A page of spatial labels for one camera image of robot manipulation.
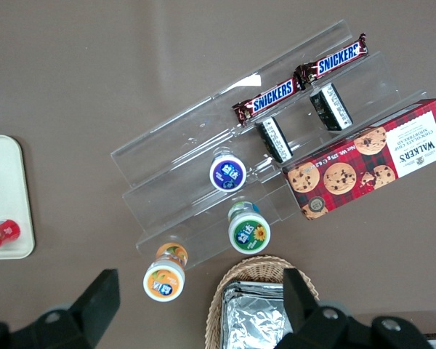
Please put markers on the clear acrylic tiered shelf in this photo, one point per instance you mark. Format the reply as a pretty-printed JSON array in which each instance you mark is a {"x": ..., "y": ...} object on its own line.
[{"x": 181, "y": 145}]

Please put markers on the woven wicker basket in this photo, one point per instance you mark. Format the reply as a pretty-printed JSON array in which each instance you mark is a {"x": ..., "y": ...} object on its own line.
[{"x": 254, "y": 267}]

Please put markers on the small black white box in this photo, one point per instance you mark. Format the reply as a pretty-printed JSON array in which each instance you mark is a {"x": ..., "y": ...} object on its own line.
[
  {"x": 275, "y": 139},
  {"x": 332, "y": 106}
]

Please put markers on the beige plastic tray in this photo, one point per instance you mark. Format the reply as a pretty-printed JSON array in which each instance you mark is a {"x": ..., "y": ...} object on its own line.
[{"x": 3, "y": 181}]

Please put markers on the green lid gum bottle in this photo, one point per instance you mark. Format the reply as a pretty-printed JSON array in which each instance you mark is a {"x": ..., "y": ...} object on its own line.
[{"x": 249, "y": 232}]

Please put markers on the red gum bottle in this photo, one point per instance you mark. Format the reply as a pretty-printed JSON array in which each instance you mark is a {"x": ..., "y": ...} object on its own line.
[{"x": 5, "y": 232}]

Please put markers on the Snickers chocolate bar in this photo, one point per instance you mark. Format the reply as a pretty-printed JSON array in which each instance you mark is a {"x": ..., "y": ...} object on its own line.
[
  {"x": 336, "y": 60},
  {"x": 270, "y": 99}
]

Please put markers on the foil wrapped sandwich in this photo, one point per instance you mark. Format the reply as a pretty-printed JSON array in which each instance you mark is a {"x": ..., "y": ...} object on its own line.
[{"x": 254, "y": 316}]

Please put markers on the red Walkers cookie box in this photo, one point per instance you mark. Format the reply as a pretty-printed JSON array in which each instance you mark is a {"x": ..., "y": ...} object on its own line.
[{"x": 370, "y": 160}]

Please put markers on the purple lid gum bottle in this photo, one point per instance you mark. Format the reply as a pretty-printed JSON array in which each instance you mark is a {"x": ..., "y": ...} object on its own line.
[{"x": 227, "y": 174}]

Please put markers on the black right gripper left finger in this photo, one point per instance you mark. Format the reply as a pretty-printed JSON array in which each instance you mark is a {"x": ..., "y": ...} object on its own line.
[{"x": 94, "y": 305}]

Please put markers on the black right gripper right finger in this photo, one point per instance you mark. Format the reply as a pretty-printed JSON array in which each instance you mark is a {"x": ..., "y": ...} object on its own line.
[{"x": 312, "y": 323}]

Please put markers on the orange lid gum bottle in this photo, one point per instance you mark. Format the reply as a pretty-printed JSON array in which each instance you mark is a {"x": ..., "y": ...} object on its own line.
[{"x": 163, "y": 283}]

